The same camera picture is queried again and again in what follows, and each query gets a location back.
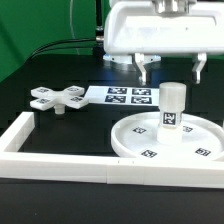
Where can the white round table top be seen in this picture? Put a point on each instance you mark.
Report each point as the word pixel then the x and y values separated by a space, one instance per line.
pixel 136 136

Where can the white U-shaped fence frame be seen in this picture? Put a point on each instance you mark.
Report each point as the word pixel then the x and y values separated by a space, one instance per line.
pixel 97 169

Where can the black vertical pole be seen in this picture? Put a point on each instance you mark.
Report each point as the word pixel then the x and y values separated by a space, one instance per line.
pixel 99 30

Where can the white marker tag sheet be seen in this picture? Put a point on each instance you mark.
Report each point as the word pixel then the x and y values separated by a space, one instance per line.
pixel 123 95

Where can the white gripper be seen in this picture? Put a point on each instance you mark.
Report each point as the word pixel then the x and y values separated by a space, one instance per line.
pixel 135 27

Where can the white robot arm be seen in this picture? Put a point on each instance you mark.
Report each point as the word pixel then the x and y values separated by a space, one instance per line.
pixel 178 7

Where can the white cross-shaped table base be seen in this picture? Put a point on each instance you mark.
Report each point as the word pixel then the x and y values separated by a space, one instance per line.
pixel 45 98

